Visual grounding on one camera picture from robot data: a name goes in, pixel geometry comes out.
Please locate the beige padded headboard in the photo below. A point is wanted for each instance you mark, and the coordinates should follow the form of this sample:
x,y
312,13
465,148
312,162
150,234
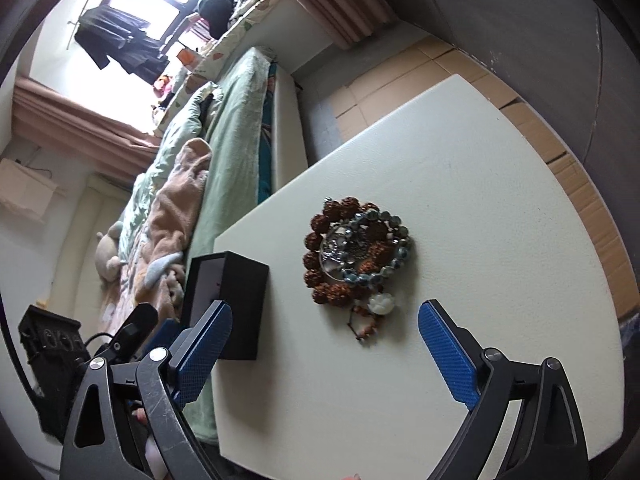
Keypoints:
x,y
87,220

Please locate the orange box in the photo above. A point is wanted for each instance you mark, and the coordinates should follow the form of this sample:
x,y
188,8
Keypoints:
x,y
187,57

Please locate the beige plush toy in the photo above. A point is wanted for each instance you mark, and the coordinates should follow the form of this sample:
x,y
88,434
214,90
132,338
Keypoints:
x,y
106,255

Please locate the hanging dark clothes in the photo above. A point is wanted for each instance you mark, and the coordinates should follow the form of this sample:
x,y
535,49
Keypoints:
x,y
120,40

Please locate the dark wooden wardrobe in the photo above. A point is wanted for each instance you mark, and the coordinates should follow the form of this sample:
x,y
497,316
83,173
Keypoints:
x,y
525,20

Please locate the flattened cardboard sheets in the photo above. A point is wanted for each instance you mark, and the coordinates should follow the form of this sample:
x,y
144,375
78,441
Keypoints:
x,y
575,160

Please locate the green floral quilt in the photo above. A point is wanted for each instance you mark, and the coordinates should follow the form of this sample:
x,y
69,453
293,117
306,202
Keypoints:
x,y
175,135

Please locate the black bag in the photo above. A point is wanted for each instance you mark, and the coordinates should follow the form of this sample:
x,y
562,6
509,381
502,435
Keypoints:
x,y
217,5

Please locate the bed with green sheet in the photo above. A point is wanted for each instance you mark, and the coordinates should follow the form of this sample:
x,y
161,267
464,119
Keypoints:
x,y
235,160

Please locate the pink fleece blanket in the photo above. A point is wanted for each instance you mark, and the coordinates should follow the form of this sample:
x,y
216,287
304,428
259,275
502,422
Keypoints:
x,y
170,210

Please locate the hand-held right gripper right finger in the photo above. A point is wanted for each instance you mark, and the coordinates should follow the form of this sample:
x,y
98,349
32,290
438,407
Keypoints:
x,y
447,355

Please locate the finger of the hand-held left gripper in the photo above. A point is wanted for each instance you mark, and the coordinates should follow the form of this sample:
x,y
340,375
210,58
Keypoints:
x,y
137,325

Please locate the floral window seat cushion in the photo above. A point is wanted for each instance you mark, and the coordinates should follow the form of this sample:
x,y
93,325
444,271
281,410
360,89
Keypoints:
x,y
235,30

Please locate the pile of colourful toys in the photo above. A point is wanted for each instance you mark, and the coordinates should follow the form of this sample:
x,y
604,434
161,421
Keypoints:
x,y
164,87

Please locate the black jewelry box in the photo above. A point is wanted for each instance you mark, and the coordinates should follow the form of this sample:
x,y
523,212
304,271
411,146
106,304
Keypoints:
x,y
235,300

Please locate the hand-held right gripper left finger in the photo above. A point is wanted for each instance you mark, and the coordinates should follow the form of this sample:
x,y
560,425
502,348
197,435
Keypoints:
x,y
200,360

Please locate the white wall fixture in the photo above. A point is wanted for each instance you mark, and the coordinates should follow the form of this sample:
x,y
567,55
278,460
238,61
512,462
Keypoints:
x,y
25,185

